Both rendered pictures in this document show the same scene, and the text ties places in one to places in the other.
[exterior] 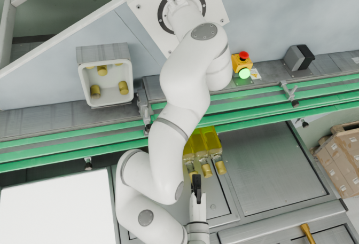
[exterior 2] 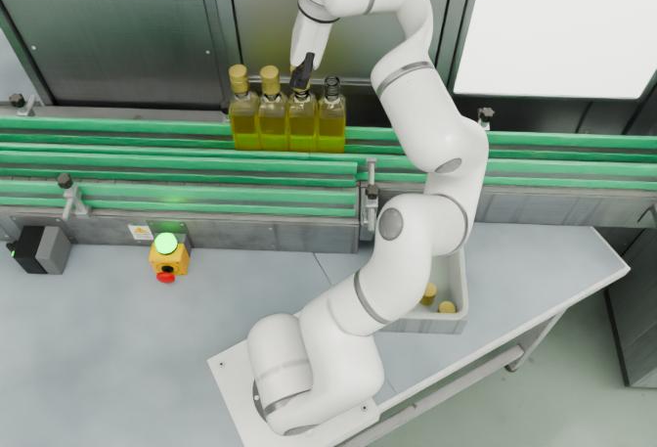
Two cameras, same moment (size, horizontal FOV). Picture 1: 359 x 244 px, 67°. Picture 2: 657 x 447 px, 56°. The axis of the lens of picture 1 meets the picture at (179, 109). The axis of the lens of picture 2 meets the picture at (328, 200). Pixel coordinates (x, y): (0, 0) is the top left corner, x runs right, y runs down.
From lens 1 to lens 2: 0.52 m
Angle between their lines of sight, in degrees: 25
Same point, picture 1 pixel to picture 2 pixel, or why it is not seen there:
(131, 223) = (472, 154)
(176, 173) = (393, 262)
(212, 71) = (292, 368)
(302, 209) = not seen: outside the picture
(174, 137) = (380, 305)
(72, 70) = (470, 290)
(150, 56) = not seen: hidden behind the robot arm
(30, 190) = (594, 87)
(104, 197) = (473, 51)
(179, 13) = not seen: hidden behind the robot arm
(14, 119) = (580, 214)
